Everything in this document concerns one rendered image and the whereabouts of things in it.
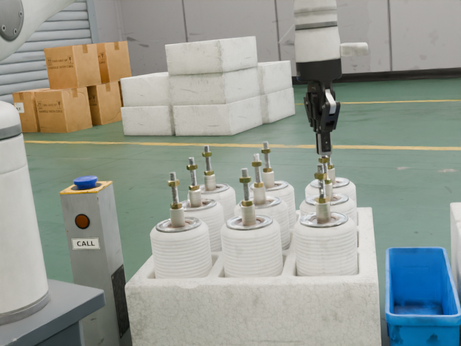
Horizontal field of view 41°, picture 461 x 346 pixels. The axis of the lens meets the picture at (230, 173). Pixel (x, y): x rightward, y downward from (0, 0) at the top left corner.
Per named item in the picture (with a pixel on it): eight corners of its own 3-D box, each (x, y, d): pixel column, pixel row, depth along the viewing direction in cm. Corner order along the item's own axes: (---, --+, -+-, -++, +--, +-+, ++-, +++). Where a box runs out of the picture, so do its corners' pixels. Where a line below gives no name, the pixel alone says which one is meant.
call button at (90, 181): (92, 191, 106) (90, 180, 106) (71, 192, 107) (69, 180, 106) (101, 185, 110) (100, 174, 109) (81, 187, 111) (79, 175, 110)
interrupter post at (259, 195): (257, 207, 109) (256, 189, 109) (251, 204, 111) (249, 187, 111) (269, 204, 110) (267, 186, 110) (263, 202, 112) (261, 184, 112)
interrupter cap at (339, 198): (315, 210, 104) (315, 206, 104) (298, 200, 111) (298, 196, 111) (356, 203, 106) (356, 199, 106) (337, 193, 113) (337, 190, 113)
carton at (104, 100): (123, 119, 486) (118, 81, 480) (101, 125, 467) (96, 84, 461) (96, 120, 503) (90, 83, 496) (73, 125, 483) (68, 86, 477)
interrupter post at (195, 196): (193, 205, 115) (191, 187, 114) (205, 205, 114) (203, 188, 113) (187, 209, 113) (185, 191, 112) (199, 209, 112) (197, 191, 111)
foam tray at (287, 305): (383, 394, 93) (378, 281, 90) (138, 388, 101) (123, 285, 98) (375, 289, 131) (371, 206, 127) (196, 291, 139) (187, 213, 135)
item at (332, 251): (341, 347, 94) (333, 233, 90) (289, 332, 100) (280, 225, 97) (372, 322, 101) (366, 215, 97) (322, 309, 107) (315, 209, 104)
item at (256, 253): (282, 342, 98) (273, 232, 94) (223, 340, 100) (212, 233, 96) (292, 315, 107) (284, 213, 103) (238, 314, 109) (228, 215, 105)
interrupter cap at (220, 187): (191, 197, 121) (190, 193, 121) (193, 188, 128) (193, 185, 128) (229, 193, 121) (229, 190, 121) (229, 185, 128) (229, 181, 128)
